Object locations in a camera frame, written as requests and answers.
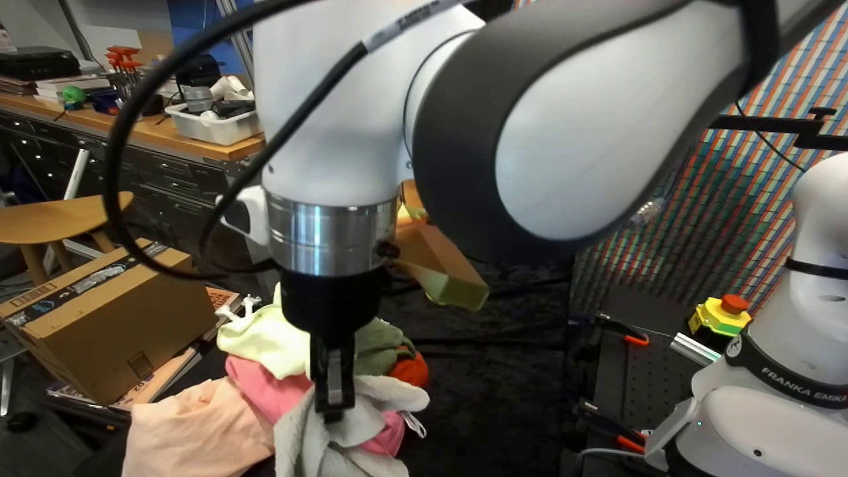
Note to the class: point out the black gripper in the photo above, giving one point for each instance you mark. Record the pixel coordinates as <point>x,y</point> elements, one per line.
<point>331,309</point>

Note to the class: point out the light green cloth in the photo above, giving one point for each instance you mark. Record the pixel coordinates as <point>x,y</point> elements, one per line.
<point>262,334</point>

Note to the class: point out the pink shirt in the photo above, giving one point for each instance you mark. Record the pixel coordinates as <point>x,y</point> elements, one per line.
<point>273,399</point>

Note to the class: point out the white cloth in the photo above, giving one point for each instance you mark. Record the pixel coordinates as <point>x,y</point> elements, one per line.
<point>310,446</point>

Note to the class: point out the dark green cloth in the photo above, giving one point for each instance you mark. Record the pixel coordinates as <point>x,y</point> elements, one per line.
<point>379,346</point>

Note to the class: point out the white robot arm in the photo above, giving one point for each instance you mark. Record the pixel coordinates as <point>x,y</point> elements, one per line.
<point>524,137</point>

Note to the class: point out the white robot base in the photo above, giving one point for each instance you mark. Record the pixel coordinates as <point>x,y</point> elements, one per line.
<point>775,403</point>

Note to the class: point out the cream tote bag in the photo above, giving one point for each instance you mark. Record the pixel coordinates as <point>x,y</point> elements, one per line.
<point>204,430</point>

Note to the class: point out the black table cloth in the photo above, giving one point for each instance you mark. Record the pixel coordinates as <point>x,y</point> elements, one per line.
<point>498,377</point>

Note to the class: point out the wooden workbench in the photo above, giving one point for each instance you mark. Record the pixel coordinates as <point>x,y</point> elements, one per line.
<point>172,178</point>

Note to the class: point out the white plastic bin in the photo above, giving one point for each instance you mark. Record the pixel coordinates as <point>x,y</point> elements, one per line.
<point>209,129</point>

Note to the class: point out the cardboard box on floor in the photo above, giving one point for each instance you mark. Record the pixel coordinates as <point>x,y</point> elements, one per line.
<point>108,324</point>

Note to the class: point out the wooden stool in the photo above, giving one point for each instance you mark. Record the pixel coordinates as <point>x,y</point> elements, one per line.
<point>49,226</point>

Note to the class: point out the yellow red emergency button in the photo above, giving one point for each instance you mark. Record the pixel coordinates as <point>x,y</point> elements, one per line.
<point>720,317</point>

